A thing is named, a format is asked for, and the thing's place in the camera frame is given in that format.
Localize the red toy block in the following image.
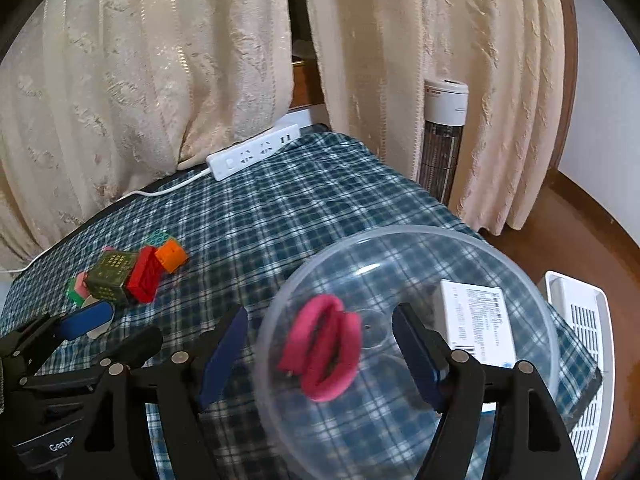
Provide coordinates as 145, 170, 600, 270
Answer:
125, 246, 163, 305

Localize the pink hair band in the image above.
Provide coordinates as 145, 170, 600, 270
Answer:
277, 295, 346, 378
302, 311, 363, 402

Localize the white printed box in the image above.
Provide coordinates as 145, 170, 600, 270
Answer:
440, 280, 518, 363

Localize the white tower heater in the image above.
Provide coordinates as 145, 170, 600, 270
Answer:
419, 77, 470, 206

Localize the blue plaid tablecloth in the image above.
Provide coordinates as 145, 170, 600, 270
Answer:
0, 132, 603, 480

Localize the white slotted plastic basket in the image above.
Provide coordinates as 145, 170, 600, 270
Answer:
542, 270, 616, 480

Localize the cream patterned curtain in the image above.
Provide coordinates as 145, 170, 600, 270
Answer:
297, 0, 566, 233
0, 0, 293, 271

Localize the clear plastic bowl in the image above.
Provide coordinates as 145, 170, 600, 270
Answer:
252, 225, 558, 480

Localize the white power cable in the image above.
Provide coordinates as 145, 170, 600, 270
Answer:
0, 162, 213, 273

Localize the dark green printed block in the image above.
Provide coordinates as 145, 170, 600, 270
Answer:
86, 250, 138, 307

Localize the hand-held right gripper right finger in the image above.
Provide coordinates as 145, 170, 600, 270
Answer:
392, 302, 583, 480

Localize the white power strip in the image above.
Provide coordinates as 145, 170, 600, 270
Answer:
206, 124, 302, 181

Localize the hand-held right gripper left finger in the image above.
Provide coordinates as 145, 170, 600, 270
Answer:
75, 306, 249, 480

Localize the orange toy block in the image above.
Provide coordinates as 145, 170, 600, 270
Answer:
155, 240, 191, 273

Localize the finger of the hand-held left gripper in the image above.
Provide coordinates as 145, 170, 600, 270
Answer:
20, 327, 164, 391
0, 301, 116, 361

